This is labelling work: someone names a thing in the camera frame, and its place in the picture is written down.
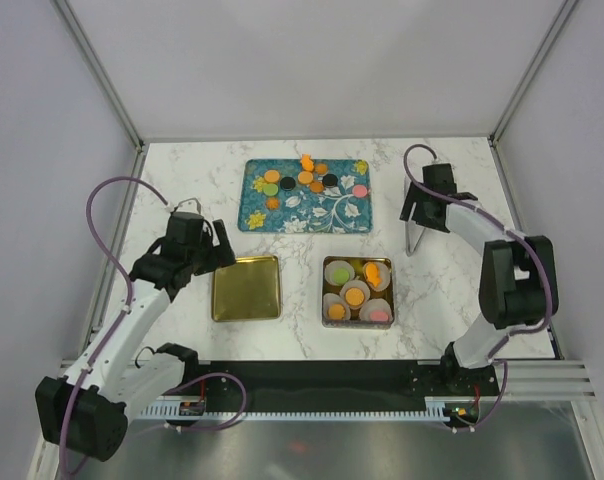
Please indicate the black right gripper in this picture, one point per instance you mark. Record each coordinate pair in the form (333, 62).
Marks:
(413, 196)

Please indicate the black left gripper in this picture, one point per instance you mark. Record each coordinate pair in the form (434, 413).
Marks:
(225, 255)

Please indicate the silver metal tongs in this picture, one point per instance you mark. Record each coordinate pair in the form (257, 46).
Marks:
(413, 232)

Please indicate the gold tin lid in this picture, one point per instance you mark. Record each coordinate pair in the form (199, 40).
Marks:
(248, 290)

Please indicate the orange fish cookie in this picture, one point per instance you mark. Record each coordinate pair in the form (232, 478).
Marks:
(372, 275)
(307, 163)

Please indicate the green sandwich cookie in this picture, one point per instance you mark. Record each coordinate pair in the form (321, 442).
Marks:
(341, 276)

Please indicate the pink sandwich cookie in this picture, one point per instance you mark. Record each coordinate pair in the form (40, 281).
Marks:
(379, 316)

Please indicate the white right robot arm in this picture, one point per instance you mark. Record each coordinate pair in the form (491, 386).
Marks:
(517, 291)

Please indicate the orange ridged cookie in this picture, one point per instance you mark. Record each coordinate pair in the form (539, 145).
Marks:
(272, 203)

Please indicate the teal floral tray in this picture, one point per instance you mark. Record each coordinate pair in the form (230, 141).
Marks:
(307, 208)

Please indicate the green cookie on tray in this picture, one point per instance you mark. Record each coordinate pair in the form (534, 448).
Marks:
(270, 190)

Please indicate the pink cookie right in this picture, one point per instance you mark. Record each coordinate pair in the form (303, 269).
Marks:
(360, 191)

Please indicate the black sandwich cookie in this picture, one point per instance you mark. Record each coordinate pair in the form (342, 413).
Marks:
(329, 180)
(287, 183)

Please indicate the black sandwich cookie right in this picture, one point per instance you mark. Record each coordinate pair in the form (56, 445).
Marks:
(329, 180)

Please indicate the square cookie tin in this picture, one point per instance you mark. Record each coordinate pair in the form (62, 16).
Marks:
(358, 264)

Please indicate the white paper cupcake liner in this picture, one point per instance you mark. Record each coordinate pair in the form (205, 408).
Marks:
(336, 264)

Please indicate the orange fish cookie top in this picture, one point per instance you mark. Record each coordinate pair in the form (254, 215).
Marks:
(307, 163)

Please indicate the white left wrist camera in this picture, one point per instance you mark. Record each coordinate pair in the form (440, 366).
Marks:
(192, 205)

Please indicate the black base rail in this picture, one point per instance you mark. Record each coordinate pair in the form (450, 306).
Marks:
(345, 390)

